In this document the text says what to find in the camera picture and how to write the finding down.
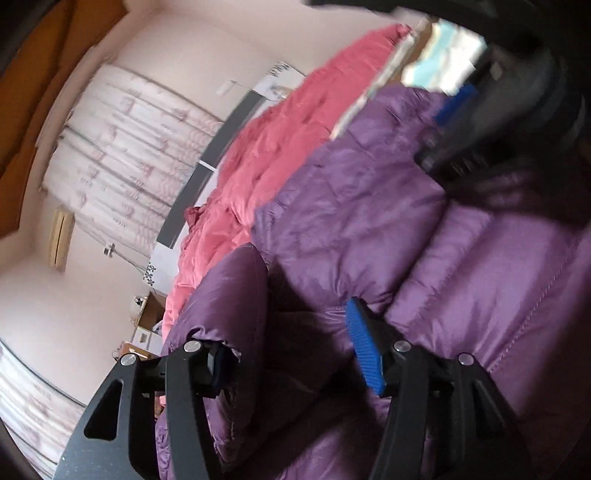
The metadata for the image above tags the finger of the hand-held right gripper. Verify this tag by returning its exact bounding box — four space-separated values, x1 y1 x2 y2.
414 129 514 186
435 47 509 133

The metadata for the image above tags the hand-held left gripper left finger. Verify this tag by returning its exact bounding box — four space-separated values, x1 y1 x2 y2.
55 339 232 480

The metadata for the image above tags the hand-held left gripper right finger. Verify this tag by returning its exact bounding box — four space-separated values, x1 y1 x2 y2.
345 296 536 480

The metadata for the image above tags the purple down jacket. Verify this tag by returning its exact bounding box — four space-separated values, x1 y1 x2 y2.
154 85 591 480

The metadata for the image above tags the striped bed sheet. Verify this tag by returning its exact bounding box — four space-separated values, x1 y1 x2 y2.
330 16 490 139

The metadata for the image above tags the wooden open cabinet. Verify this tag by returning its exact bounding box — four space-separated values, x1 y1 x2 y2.
134 293 167 328

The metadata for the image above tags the white leaf-print nightstand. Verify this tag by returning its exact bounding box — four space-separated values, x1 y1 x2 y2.
141 244 183 301
259 60 305 100

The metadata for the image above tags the pink comforter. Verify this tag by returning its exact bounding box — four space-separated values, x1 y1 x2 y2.
157 23 413 342

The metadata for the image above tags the patterned white curtain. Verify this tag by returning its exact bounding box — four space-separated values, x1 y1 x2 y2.
39 62 225 268
0 342 88 480

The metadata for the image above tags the grey white headboard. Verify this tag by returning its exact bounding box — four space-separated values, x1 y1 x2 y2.
154 88 278 252

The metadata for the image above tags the beige wall air conditioner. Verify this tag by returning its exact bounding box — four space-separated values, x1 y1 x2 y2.
50 208 75 269

